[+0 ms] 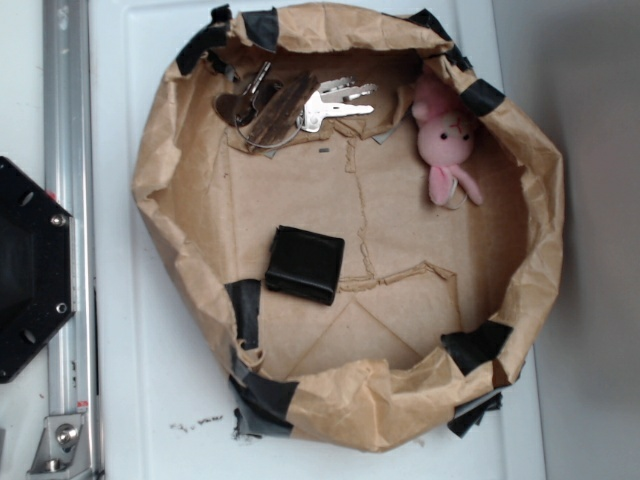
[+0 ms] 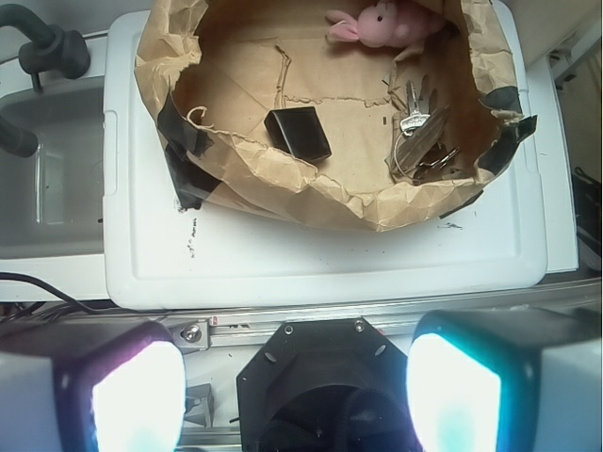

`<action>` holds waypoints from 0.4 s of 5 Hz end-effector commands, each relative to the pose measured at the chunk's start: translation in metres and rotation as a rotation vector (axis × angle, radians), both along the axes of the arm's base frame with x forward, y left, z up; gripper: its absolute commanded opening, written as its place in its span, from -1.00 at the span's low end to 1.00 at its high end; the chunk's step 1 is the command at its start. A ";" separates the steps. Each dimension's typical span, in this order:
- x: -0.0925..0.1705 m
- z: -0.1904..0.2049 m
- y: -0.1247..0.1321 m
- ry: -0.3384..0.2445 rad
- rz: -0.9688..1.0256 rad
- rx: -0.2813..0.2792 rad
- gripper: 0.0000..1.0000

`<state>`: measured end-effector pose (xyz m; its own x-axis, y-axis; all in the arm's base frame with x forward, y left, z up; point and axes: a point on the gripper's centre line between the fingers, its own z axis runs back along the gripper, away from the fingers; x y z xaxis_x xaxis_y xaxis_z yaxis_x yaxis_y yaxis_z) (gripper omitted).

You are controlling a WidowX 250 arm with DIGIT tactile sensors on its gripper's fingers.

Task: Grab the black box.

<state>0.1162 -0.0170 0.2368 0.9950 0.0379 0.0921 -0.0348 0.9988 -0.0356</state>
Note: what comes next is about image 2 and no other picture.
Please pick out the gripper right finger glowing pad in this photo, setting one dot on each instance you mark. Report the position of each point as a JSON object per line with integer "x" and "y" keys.
{"x": 527, "y": 379}

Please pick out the black box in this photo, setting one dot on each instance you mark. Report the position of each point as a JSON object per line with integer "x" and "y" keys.
{"x": 299, "y": 132}

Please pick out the black octagonal mount plate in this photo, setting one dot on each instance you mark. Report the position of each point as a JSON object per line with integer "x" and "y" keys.
{"x": 330, "y": 385}

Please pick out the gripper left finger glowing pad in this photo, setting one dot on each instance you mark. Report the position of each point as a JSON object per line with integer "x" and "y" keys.
{"x": 91, "y": 386}

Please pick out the silver key bunch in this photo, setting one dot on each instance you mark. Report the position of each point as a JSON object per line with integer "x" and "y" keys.
{"x": 418, "y": 146}

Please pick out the white plastic bin lid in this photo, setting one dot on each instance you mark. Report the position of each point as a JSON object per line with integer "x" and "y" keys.
{"x": 159, "y": 256}

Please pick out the brown paper bag tray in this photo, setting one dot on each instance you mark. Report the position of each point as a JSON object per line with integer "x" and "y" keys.
{"x": 209, "y": 72}

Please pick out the pink plush bunny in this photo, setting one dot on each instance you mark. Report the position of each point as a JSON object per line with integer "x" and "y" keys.
{"x": 395, "y": 24}

